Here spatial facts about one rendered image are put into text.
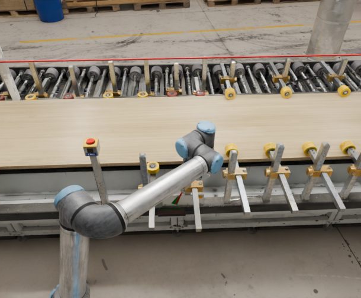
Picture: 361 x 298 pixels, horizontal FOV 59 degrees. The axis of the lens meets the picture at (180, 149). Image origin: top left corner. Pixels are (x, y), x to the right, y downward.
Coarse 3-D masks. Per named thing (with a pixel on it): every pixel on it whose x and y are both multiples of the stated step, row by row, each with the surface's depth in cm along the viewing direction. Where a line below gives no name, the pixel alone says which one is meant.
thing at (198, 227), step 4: (196, 188) 188; (192, 192) 186; (196, 192) 186; (192, 196) 186; (196, 196) 183; (196, 200) 181; (196, 204) 179; (196, 208) 177; (196, 212) 175; (196, 216) 173; (200, 216) 173; (196, 220) 171; (200, 220) 171; (196, 224) 169; (200, 224) 169; (196, 228) 167; (200, 228) 167
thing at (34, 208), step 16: (352, 192) 207; (0, 208) 197; (16, 208) 197; (32, 208) 197; (48, 208) 197; (192, 208) 198; (208, 208) 199; (224, 208) 200; (240, 208) 201; (256, 208) 201; (272, 208) 202; (288, 208) 203; (304, 208) 203; (320, 208) 204; (336, 208) 205; (352, 208) 206
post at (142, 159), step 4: (140, 156) 171; (144, 156) 171; (140, 160) 172; (144, 160) 172; (140, 164) 174; (144, 164) 174; (140, 168) 176; (144, 168) 176; (144, 172) 178; (144, 176) 181; (144, 180) 183; (148, 180) 185; (144, 184) 185
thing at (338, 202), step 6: (312, 150) 197; (312, 156) 195; (324, 174) 183; (324, 180) 180; (330, 180) 179; (330, 186) 176; (330, 192) 174; (336, 192) 173; (336, 198) 170; (336, 204) 168; (342, 204) 167; (342, 210) 166
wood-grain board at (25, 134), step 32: (192, 96) 256; (224, 96) 256; (256, 96) 256; (320, 96) 256; (352, 96) 256; (0, 128) 224; (32, 128) 224; (64, 128) 224; (96, 128) 224; (128, 128) 224; (160, 128) 224; (192, 128) 224; (224, 128) 224; (256, 128) 224; (288, 128) 224; (320, 128) 224; (352, 128) 224; (0, 160) 200; (32, 160) 200; (64, 160) 200; (128, 160) 200; (160, 160) 200; (224, 160) 201; (256, 160) 202; (288, 160) 203
